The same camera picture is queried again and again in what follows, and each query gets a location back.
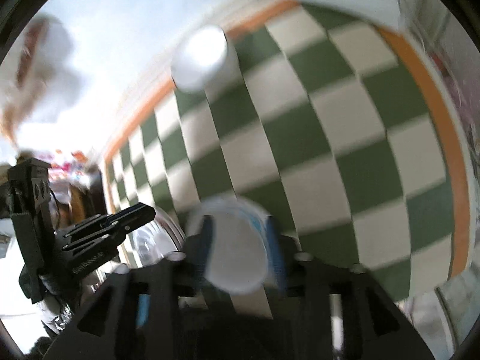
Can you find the plain white bowl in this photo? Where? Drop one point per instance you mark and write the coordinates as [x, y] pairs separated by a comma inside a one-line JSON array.
[[198, 60]]

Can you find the grey flower white plate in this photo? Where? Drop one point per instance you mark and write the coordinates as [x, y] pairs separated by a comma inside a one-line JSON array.
[[157, 243]]

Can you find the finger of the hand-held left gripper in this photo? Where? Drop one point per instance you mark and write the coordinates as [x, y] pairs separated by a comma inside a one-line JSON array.
[[127, 214], [101, 249]]

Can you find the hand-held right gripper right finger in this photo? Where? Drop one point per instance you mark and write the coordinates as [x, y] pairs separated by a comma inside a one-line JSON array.
[[276, 257]]

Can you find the colourful wall stickers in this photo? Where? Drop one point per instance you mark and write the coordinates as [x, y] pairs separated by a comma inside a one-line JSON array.
[[71, 161]]

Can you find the clear plastic bag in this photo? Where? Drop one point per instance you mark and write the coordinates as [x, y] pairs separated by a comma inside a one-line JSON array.
[[11, 120]]

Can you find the blue flower white bowl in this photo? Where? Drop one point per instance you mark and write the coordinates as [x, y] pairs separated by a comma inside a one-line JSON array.
[[232, 251]]

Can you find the green checkered tablecloth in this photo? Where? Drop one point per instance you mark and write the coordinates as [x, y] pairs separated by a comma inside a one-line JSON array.
[[318, 138]]

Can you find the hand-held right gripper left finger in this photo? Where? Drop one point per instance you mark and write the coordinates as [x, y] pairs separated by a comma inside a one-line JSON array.
[[208, 242]]

